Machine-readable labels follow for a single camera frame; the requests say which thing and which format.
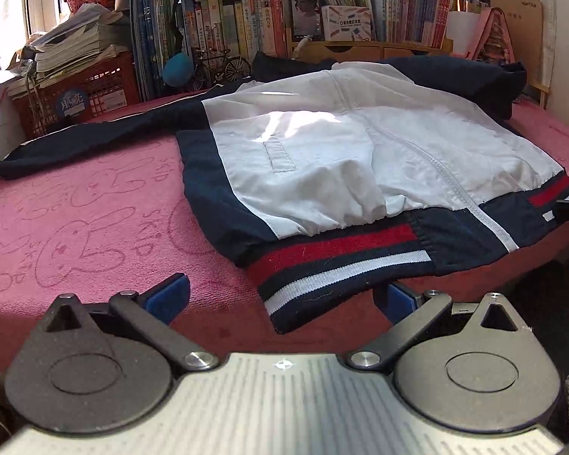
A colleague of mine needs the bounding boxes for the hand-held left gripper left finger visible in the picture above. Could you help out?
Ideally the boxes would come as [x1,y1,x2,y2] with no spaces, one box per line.
[45,272,220,373]

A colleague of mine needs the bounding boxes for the white printed box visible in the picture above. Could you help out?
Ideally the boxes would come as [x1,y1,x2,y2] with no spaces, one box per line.
[321,5,375,42]

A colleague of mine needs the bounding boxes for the miniature bicycle model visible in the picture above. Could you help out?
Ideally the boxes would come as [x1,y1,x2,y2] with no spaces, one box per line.
[190,49,252,92]

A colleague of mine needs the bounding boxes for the row of books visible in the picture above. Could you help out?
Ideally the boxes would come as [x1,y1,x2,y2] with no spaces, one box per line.
[130,0,491,102]

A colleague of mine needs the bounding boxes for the stack of paper booklets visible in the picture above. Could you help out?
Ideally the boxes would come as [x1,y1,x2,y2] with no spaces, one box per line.
[5,2,134,88]

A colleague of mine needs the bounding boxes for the grey woven strap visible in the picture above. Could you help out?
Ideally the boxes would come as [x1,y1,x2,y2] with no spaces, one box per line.
[21,45,43,138]

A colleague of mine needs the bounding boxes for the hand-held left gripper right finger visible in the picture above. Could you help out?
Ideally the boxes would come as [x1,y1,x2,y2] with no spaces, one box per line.
[346,281,520,371]

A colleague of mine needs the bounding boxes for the pink toy house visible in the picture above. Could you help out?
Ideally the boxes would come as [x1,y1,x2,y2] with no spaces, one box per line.
[467,7,520,63]

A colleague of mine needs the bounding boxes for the red plastic crate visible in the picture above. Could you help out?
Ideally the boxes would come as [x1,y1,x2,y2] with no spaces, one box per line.
[12,52,140,138]

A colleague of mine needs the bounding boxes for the black hanging strap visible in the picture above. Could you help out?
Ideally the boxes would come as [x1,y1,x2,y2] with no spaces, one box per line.
[168,0,183,58]

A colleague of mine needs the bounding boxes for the wooden drawer organizer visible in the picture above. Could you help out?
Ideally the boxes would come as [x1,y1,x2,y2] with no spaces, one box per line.
[288,38,453,62]

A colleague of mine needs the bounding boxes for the brown clipboard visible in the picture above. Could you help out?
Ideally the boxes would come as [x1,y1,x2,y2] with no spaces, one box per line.
[490,0,558,105]

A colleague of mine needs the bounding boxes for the navy white red jacket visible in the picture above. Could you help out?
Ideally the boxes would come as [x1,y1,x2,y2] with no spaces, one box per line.
[0,52,569,335]

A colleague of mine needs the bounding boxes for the smartphone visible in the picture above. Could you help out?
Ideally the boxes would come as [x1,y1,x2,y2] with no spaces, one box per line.
[289,0,324,43]

